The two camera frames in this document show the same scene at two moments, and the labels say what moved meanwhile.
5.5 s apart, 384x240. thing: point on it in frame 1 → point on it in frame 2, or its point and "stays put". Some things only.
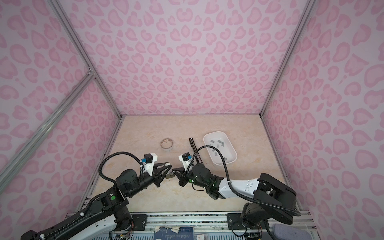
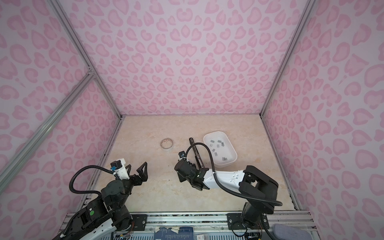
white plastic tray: x=219 y=140 stays put
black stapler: x=197 y=155 stays put
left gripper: x=157 y=176 → x=138 y=181
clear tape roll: x=166 y=144 stays put
